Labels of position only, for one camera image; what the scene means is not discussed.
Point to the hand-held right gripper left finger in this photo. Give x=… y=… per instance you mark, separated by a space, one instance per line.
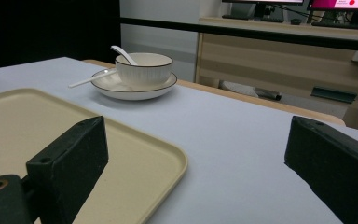
x=71 y=161

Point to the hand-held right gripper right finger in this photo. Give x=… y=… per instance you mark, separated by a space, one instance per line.
x=332 y=161

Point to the beige plastic tray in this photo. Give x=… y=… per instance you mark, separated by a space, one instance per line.
x=18 y=130

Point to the white ceramic spoon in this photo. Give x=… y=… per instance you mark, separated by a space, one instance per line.
x=88 y=80
x=123 y=53

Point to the white plate with dark rim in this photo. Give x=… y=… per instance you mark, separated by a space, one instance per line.
x=133 y=90

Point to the pale grey table cloth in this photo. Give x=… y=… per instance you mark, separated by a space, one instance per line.
x=230 y=149

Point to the light wooden desk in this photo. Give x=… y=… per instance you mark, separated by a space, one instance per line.
x=276 y=62

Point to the white ribbed bowl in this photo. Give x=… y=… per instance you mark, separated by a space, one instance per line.
x=144 y=72

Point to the black keyboard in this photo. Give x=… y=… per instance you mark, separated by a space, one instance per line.
x=343 y=25

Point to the black computer mouse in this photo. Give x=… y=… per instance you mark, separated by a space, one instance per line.
x=296 y=21

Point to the monitor with pink screen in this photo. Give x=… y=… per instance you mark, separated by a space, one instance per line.
x=345 y=6

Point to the black computer monitor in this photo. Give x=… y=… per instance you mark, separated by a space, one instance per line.
x=262 y=6

